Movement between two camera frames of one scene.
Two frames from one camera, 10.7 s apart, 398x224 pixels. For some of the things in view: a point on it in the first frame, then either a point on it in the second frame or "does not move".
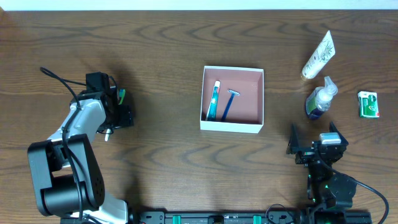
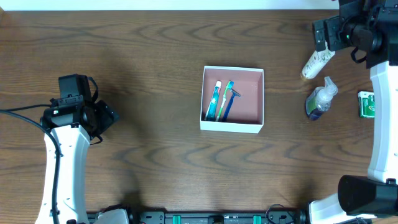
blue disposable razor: [233, 94] does not move
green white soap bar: [368, 104] does not move
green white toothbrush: [121, 93] -> [230, 86]
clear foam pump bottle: [319, 100] does not move
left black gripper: [125, 116] -> [106, 113]
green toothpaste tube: [211, 112] does not move
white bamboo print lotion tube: [324, 53] does not move
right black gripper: [313, 150] -> [325, 34]
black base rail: [226, 216] does not move
